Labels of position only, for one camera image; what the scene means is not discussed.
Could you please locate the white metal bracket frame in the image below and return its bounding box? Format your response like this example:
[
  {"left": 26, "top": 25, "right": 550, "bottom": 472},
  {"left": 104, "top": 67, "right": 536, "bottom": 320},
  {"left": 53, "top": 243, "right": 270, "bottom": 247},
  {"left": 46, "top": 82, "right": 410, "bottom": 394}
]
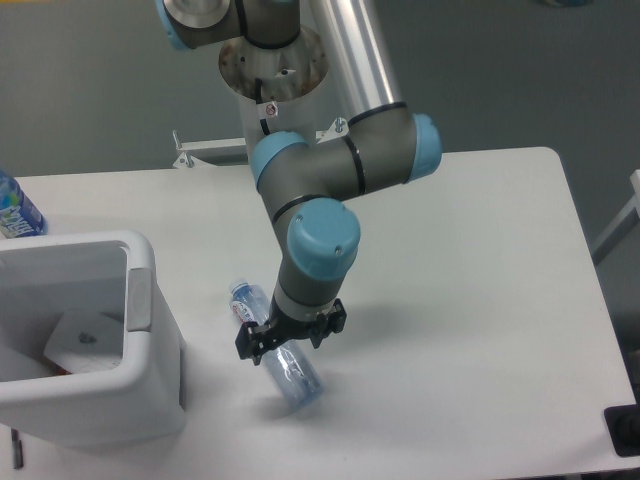
[{"left": 172, "top": 117, "right": 349, "bottom": 169}]

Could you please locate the clear plastic packaging bag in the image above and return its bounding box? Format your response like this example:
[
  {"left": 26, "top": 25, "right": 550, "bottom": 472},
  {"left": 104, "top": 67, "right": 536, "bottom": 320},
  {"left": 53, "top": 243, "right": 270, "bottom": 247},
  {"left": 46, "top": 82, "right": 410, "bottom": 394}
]
[{"left": 44, "top": 309, "right": 124, "bottom": 374}]

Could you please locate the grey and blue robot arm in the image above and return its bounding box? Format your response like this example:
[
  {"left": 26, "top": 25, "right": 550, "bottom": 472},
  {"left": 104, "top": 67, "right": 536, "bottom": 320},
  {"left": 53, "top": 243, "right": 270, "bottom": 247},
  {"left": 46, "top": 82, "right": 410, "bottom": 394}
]
[{"left": 156, "top": 1, "right": 442, "bottom": 362}]

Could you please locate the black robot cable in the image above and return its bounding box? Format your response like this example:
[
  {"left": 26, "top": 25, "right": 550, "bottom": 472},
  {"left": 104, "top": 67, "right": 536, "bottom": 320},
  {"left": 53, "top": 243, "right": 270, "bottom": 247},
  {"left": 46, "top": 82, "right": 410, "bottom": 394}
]
[{"left": 252, "top": 77, "right": 274, "bottom": 137}]

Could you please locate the blue labelled water bottle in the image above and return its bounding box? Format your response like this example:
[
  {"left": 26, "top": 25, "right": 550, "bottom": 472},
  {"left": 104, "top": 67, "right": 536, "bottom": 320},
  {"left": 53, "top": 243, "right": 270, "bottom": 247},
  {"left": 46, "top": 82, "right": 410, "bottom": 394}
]
[{"left": 1, "top": 171, "right": 48, "bottom": 239}]

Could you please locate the small dark metal bar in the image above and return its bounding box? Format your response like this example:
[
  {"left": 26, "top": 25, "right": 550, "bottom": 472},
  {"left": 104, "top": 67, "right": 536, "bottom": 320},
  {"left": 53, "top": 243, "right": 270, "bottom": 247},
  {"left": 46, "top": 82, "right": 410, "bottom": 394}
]
[{"left": 11, "top": 429, "right": 24, "bottom": 470}]

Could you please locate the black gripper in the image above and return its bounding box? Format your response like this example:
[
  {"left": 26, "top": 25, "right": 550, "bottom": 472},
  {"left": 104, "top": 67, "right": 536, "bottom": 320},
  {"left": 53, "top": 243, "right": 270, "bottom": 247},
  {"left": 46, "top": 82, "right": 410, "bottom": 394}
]
[{"left": 235, "top": 295, "right": 347, "bottom": 366}]

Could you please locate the white frame at right edge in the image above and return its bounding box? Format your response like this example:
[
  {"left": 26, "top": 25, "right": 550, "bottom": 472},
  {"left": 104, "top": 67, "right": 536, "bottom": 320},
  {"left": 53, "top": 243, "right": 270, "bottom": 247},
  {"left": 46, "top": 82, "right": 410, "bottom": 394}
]
[{"left": 591, "top": 170, "right": 639, "bottom": 265}]

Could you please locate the black box at table edge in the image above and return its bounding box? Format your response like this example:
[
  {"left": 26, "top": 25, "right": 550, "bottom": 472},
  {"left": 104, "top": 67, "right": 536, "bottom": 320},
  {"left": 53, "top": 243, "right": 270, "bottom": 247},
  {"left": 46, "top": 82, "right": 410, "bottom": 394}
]
[{"left": 604, "top": 404, "right": 639, "bottom": 458}]

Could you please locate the clear plastic water bottle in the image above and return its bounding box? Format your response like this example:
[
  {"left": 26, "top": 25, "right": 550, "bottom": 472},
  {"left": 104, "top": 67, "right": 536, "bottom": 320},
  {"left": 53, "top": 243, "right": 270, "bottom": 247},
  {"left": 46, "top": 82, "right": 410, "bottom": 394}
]
[{"left": 229, "top": 279, "right": 324, "bottom": 411}]

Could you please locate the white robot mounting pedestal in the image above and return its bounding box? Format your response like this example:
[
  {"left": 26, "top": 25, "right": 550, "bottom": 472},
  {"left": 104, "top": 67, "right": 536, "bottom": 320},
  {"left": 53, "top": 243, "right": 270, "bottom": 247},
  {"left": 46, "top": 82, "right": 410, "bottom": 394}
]
[{"left": 219, "top": 26, "right": 328, "bottom": 154}]

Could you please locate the white plastic trash can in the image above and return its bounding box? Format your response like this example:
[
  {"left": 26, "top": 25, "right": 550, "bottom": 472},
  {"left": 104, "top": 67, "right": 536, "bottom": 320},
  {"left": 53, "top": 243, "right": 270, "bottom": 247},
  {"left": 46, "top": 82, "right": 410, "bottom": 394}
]
[{"left": 1, "top": 231, "right": 186, "bottom": 447}]

